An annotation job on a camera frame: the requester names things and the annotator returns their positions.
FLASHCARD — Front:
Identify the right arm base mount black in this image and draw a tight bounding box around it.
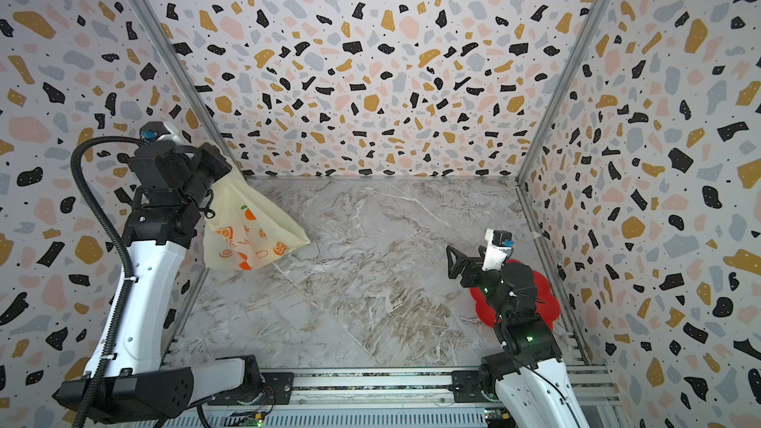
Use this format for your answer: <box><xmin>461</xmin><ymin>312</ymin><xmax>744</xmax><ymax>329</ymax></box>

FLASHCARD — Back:
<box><xmin>449</xmin><ymin>368</ymin><xmax>499</xmax><ymax>403</ymax></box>

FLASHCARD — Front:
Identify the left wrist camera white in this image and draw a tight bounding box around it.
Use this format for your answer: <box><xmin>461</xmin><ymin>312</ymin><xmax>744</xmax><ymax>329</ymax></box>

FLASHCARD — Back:
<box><xmin>140</xmin><ymin>121</ymin><xmax>184</xmax><ymax>145</ymax></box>

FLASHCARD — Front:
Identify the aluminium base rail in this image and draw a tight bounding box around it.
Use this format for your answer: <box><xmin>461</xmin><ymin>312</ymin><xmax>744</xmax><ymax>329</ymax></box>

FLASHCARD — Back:
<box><xmin>115</xmin><ymin>365</ymin><xmax>622</xmax><ymax>428</ymax></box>

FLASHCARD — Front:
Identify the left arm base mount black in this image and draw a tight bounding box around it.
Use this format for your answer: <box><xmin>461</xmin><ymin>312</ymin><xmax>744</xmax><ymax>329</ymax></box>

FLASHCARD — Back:
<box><xmin>209</xmin><ymin>372</ymin><xmax>294</xmax><ymax>409</ymax></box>

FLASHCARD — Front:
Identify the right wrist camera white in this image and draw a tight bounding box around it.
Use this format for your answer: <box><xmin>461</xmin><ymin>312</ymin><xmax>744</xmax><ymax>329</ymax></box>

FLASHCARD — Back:
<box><xmin>482</xmin><ymin>229</ymin><xmax>514</xmax><ymax>271</ymax></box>

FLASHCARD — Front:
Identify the cream plastic bag orange print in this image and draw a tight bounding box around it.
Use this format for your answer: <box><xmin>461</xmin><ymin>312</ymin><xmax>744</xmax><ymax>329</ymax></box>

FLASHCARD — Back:
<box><xmin>203</xmin><ymin>170</ymin><xmax>310</xmax><ymax>271</ymax></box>

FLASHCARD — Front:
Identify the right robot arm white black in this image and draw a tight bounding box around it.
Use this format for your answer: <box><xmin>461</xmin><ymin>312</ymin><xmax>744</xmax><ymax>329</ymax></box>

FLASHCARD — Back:
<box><xmin>446</xmin><ymin>245</ymin><xmax>589</xmax><ymax>427</ymax></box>

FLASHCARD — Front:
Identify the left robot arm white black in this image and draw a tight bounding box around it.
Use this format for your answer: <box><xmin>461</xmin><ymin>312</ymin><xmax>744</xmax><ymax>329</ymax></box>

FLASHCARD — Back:
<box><xmin>54</xmin><ymin>136</ymin><xmax>264</xmax><ymax>427</ymax></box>

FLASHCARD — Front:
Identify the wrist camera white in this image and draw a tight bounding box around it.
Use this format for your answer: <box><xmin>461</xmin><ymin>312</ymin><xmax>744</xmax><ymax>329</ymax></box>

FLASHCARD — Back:
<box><xmin>140</xmin><ymin>121</ymin><xmax>184</xmax><ymax>145</ymax></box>
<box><xmin>482</xmin><ymin>229</ymin><xmax>514</xmax><ymax>271</ymax></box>

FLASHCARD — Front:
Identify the red flower-shaped plate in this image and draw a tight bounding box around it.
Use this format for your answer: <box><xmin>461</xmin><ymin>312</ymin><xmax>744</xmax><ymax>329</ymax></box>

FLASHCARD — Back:
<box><xmin>469</xmin><ymin>259</ymin><xmax>561</xmax><ymax>330</ymax></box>

